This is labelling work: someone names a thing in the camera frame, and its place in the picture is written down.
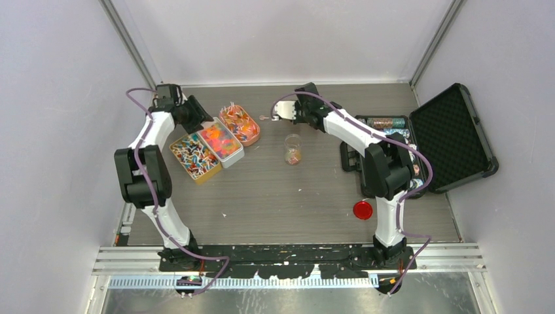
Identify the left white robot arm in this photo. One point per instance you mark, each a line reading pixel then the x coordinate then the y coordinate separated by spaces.
pixel 143 176

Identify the white tray of gummy candies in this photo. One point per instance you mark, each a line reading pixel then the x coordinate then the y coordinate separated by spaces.
pixel 221 142

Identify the red jar lid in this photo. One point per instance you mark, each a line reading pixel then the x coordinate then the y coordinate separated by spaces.
pixel 363 210

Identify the pink tray of lollipops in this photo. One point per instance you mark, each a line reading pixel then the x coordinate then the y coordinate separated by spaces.
pixel 240 123

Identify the black poker chip case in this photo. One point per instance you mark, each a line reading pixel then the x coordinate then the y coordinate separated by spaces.
pixel 448 132

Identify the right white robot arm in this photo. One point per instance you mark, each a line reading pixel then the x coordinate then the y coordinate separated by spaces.
pixel 386 166

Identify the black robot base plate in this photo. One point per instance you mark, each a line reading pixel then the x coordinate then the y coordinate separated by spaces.
pixel 332 261

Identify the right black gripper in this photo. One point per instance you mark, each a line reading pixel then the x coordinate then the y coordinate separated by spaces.
pixel 298 120

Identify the clear plastic jar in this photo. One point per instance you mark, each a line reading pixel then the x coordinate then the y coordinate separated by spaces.
pixel 293 149

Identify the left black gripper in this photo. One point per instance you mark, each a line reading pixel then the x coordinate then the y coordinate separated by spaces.
pixel 200 115

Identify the yellow tray of wrapped candies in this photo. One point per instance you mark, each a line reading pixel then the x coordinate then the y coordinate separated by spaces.
pixel 196 158

